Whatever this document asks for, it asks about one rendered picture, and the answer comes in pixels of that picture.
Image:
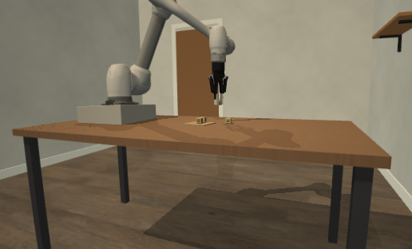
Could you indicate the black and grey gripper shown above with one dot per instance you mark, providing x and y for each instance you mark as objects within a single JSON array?
[{"x": 217, "y": 71}]

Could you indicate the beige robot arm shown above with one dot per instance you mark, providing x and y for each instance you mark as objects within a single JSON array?
[{"x": 121, "y": 81}]

